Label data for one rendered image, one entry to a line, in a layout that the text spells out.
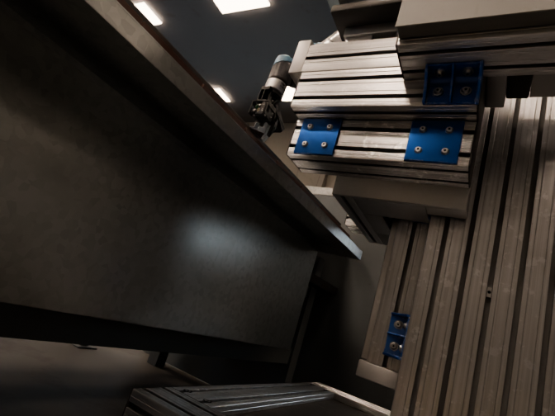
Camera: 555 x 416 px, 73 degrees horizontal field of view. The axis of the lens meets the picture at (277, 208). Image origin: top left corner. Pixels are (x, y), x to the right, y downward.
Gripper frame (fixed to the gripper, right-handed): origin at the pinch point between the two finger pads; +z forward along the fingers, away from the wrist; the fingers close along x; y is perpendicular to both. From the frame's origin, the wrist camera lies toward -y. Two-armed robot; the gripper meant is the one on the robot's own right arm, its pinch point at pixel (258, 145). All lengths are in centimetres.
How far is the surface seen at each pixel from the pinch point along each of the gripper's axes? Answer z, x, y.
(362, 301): 36, 31, -63
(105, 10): 27, 36, 78
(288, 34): -517, -379, -433
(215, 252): 44, 21, 27
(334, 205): -5, 7, -63
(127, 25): 26, 36, 75
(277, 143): -444, -566, -782
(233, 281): 48, 21, 16
